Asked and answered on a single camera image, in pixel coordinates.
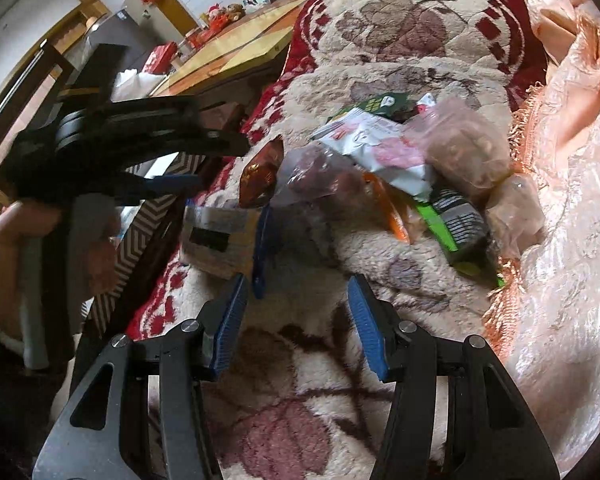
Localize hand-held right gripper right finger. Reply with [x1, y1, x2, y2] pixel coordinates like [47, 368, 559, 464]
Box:
[346, 274, 563, 480]

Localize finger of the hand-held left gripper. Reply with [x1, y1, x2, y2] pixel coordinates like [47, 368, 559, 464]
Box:
[122, 172, 203, 207]
[110, 96, 252, 158]

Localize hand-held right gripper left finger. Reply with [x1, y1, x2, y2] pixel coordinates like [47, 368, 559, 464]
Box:
[32, 274, 249, 480]

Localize zigzag patterned storage box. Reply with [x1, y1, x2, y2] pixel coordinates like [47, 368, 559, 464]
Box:
[87, 152, 221, 333]

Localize blue and white snack box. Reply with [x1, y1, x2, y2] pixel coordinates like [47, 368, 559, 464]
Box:
[179, 202, 276, 300]

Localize brown candy packet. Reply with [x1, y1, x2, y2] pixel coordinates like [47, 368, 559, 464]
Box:
[239, 137, 286, 208]

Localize black green snack packet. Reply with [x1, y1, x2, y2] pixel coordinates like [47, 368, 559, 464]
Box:
[412, 187, 506, 288]

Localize person's left hand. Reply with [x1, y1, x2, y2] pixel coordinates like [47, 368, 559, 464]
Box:
[0, 200, 123, 346]

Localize white plastic bag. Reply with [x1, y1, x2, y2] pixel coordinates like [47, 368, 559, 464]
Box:
[112, 67, 167, 102]

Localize red gift box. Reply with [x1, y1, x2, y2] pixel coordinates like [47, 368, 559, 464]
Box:
[142, 42, 179, 74]

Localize dark wooden chair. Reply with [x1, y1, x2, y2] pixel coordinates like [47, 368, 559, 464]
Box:
[0, 40, 133, 201]

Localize wooden table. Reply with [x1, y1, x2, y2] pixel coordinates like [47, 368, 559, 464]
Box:
[152, 0, 321, 111]

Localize orange snack packet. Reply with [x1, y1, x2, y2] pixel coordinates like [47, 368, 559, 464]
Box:
[362, 172, 413, 246]

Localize grey refrigerator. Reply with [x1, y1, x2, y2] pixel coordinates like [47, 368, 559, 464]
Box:
[87, 7, 147, 61]

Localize stuffed toys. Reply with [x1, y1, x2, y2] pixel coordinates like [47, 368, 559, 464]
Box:
[200, 2, 246, 31]

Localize clear bag of red dates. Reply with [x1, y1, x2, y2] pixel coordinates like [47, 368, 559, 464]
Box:
[272, 145, 381, 221]

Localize white pink snack packet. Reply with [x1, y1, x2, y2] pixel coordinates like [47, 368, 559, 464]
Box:
[312, 107, 433, 201]

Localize small clear snack bag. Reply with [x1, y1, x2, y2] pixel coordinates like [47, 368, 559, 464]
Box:
[485, 175, 546, 261]

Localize dark green snack packet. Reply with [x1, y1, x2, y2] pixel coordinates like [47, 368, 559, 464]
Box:
[330, 92, 421, 123]

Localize clear bag of nuts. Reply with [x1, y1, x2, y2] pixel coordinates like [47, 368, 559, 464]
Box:
[405, 97, 513, 201]

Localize peach satin quilt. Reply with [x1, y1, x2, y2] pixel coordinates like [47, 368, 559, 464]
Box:
[485, 0, 600, 476]

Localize floral plush blanket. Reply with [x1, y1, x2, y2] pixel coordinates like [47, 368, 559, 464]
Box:
[125, 0, 551, 480]

